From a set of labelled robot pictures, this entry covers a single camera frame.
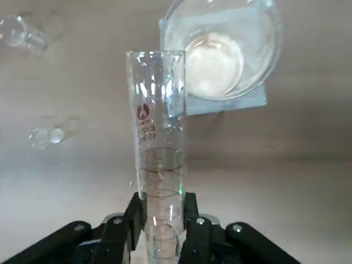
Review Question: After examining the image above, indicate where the glass graduated cylinder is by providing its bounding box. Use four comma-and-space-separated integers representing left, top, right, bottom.
125, 51, 189, 264

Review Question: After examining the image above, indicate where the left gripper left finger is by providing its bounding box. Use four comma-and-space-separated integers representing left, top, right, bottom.
0, 192, 145, 264

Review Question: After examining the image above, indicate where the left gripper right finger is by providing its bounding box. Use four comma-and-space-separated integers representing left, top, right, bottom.
180, 192, 303, 264

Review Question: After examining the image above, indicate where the small clear glass beaker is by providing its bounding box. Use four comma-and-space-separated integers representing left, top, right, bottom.
0, 15, 48, 51
29, 125, 67, 150

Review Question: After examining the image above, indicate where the large clear glass beaker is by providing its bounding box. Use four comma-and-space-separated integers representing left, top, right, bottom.
162, 0, 284, 101

